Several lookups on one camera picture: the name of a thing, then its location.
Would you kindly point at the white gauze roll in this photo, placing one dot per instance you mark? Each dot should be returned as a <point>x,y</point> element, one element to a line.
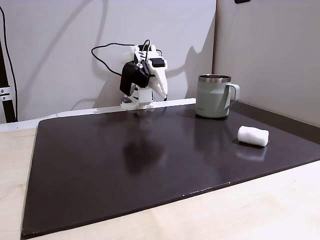
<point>252,136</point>

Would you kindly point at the black wall fixture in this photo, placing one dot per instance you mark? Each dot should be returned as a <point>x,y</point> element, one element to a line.
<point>242,1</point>

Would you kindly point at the white desk board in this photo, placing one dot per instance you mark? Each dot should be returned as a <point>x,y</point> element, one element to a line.
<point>75,112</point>

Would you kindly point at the black table mat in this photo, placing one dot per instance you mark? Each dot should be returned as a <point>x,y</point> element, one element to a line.
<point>125,175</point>

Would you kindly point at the white pole clamp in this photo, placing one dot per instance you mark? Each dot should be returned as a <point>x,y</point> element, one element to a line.
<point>4,93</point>

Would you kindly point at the grey-green steel mug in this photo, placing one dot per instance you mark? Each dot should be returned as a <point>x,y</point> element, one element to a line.
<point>212,100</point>

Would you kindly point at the grey base clamp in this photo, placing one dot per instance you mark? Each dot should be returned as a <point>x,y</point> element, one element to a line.
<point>127,100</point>

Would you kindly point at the black stand pole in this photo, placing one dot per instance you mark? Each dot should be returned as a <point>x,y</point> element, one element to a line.
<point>5,75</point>

